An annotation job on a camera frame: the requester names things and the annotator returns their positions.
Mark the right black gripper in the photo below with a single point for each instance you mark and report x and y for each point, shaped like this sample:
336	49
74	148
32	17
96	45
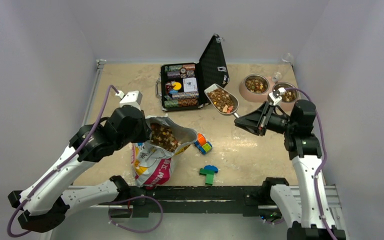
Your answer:
257	121

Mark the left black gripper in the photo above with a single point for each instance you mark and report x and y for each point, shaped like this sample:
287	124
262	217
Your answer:
145	130

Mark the colourful pet food bag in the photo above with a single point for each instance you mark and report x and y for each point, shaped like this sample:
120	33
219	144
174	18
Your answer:
154	161

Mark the metal food scoop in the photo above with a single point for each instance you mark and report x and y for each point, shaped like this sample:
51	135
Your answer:
222	100

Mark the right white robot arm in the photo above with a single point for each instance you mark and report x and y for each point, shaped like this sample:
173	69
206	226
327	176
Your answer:
311	218

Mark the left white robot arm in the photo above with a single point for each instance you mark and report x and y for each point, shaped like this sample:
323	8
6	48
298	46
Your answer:
49	201

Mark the pink double pet bowl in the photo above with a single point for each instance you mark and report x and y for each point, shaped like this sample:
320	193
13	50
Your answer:
256	88

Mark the clear water bottle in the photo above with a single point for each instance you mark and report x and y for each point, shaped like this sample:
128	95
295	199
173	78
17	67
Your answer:
286	62

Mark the black poker chip case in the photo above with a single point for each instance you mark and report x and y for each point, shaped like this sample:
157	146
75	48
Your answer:
181	86

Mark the orange blue toy car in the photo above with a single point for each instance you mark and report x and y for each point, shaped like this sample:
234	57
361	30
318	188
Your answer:
202	144

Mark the blue toy brick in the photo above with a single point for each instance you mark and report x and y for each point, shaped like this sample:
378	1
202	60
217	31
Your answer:
211	168

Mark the green toy brick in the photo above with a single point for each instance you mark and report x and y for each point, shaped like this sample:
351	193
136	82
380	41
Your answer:
209	176

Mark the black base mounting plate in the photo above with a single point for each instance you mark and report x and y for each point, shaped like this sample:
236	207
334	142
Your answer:
247	201

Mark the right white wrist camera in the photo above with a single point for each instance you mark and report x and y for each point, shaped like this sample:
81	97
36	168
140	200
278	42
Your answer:
275	97

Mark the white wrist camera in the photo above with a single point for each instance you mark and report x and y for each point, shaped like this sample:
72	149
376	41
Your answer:
275	97
131	98

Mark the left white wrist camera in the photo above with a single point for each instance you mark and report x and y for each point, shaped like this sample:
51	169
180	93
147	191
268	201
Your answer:
131	98

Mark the aluminium frame rail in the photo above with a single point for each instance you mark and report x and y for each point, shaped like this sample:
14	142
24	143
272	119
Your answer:
331	193

